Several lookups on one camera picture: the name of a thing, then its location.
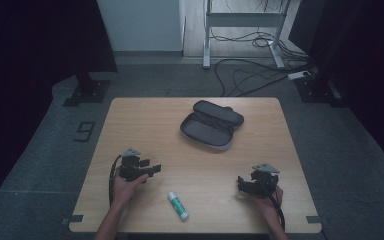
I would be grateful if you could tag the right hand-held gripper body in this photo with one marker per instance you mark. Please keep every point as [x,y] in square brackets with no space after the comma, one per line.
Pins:
[263,181]

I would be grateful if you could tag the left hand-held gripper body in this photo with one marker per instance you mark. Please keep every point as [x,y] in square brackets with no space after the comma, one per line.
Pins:
[130,169]

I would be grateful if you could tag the person's left hand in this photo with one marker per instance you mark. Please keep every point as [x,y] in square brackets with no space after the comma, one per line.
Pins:
[124,191]

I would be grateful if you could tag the person's right hand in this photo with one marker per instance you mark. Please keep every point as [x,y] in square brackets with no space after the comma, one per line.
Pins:
[270,205]

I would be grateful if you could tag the white and green glue stick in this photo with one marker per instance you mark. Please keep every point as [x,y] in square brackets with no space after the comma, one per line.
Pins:
[178,206]

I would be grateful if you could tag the open dark grey pencil case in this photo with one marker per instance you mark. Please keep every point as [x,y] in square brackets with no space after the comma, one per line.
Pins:
[206,131]

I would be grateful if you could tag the white power strip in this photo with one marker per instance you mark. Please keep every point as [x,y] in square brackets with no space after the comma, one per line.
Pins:
[299,75]

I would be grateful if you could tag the black curtain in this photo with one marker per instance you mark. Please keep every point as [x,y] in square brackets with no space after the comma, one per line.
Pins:
[30,50]
[366,66]

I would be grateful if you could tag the black stand with base plate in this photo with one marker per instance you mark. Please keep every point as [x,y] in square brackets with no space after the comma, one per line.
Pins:
[316,90]
[90,91]

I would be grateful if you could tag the white metal desk frame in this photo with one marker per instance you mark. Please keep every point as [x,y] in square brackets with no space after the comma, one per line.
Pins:
[243,20]

